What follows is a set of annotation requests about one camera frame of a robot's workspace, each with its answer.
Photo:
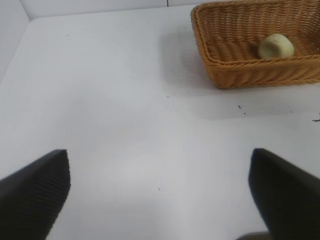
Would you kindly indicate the pale yellow egg yolk pastry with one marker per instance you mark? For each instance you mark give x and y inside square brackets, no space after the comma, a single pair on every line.
[275,46]

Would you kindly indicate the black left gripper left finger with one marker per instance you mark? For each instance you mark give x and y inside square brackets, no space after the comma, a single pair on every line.
[32,195]

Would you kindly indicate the brown woven wicker basket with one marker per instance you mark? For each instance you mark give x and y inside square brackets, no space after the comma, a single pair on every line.
[250,50]

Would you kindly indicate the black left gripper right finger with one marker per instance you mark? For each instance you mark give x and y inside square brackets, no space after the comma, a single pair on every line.
[287,195]

